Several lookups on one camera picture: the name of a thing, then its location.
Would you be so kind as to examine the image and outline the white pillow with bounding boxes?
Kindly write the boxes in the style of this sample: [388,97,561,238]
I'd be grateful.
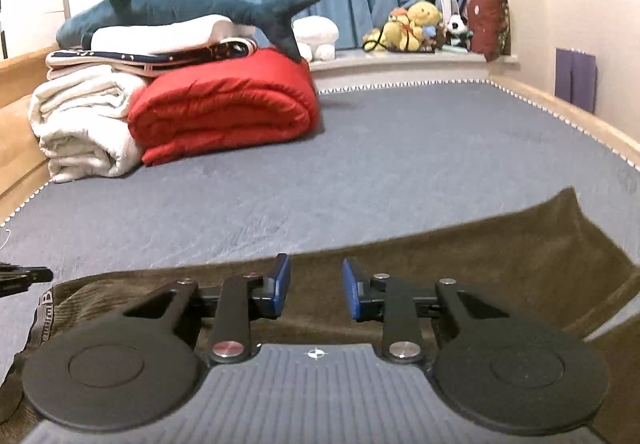
[90,15,236,54]

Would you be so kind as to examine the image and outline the yellow bear plush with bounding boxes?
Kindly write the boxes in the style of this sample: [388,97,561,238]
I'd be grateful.
[381,9,426,51]

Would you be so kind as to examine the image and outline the dark star print blanket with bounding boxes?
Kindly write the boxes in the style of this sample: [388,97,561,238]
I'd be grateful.
[46,38,261,75]

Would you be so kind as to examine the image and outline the pale pink folded sheet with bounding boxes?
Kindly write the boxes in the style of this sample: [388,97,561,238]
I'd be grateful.
[46,61,151,80]

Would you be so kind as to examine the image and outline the white folded quilt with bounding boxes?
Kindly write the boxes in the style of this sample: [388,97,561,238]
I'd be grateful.
[29,65,151,184]

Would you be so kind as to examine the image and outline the blue shark plush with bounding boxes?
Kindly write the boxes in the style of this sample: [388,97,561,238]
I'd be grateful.
[56,0,323,64]

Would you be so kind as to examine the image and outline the red folded quilt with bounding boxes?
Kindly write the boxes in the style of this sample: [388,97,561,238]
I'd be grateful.
[127,46,321,167]

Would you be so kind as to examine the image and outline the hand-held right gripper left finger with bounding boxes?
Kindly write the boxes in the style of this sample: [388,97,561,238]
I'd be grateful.
[122,253,292,366]

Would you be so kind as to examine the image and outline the grey quilted bed mattress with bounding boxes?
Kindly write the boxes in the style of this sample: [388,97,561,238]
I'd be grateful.
[0,80,640,360]

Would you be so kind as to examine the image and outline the olive corduroy pants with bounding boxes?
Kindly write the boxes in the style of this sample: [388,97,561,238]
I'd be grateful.
[0,187,640,444]

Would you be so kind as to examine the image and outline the grey small backpack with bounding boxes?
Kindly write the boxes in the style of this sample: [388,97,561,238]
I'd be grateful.
[434,0,464,25]

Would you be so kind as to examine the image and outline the dark red cushion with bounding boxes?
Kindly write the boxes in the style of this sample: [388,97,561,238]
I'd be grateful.
[467,0,510,62]

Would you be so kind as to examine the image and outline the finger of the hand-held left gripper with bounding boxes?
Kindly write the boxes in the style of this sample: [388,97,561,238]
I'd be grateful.
[0,263,54,299]

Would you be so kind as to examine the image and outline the panda plush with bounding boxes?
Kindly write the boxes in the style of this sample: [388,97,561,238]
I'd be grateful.
[446,14,473,48]

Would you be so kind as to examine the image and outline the purple cloth on wall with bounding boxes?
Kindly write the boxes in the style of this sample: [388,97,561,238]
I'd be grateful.
[556,48,597,114]

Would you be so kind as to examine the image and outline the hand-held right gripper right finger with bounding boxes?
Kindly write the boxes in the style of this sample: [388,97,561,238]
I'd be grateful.
[341,258,513,366]

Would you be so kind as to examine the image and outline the white plush toy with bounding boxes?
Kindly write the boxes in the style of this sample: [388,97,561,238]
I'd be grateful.
[292,16,340,62]

